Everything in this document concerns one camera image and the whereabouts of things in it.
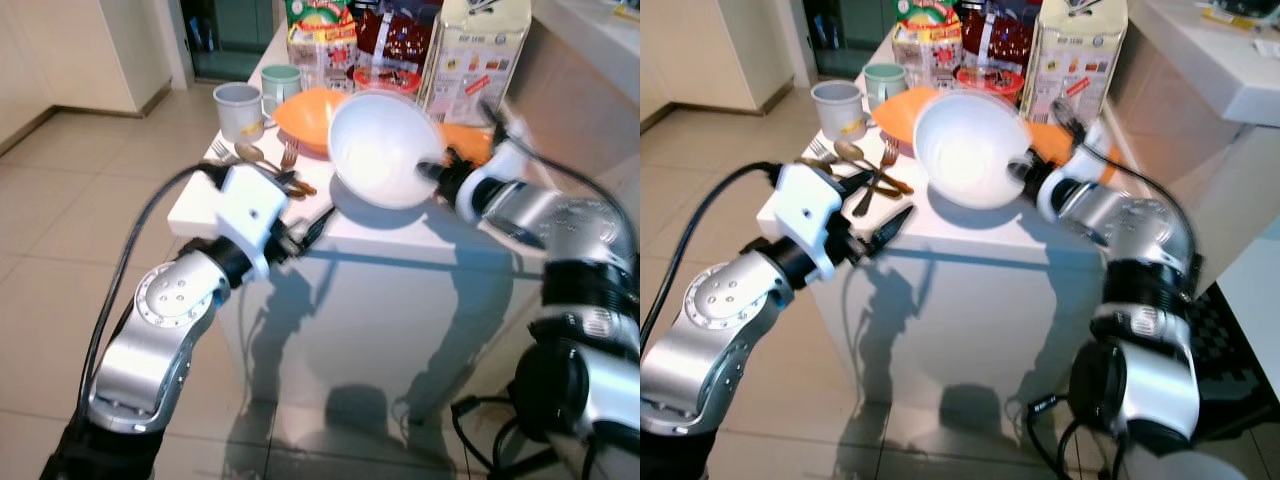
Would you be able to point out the white bowl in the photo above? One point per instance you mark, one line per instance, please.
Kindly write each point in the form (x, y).
(385, 150)
(968, 150)

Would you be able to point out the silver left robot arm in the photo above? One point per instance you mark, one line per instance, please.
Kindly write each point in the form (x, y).
(150, 325)
(715, 330)

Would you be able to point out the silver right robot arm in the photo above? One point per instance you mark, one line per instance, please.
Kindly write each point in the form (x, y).
(1150, 260)
(580, 250)

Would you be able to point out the small silver fork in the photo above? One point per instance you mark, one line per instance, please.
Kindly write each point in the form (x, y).
(821, 150)
(222, 151)

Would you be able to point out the grey cup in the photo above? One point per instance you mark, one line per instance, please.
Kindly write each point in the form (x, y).
(838, 110)
(238, 112)

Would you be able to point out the pale green cup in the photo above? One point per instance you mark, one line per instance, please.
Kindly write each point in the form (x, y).
(280, 90)
(884, 85)

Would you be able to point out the white table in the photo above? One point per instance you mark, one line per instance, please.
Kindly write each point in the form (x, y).
(980, 300)
(380, 300)

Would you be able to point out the red rimmed bowl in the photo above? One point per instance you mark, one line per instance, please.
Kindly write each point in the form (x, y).
(990, 80)
(385, 78)

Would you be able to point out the white printed carton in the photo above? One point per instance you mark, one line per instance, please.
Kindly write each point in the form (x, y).
(475, 60)
(1075, 60)

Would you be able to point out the dark red food bag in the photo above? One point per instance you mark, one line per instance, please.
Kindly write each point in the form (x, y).
(395, 40)
(998, 35)

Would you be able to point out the green and red food box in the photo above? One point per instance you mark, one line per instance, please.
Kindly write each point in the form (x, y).
(926, 40)
(320, 40)

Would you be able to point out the dark glass door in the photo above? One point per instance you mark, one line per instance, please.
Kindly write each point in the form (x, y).
(228, 35)
(845, 30)

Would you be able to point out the white kitchen counter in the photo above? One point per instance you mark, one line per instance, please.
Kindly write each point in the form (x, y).
(1205, 60)
(590, 35)

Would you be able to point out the black mesh chair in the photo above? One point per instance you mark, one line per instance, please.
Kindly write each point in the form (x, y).
(1240, 350)

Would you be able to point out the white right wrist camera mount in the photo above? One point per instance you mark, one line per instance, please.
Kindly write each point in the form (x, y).
(492, 168)
(1072, 170)

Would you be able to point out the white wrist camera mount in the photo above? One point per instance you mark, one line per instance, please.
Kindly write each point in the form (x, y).
(492, 168)
(810, 210)
(1072, 170)
(245, 215)

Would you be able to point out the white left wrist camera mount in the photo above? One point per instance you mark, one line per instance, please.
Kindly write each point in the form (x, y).
(245, 215)
(810, 210)

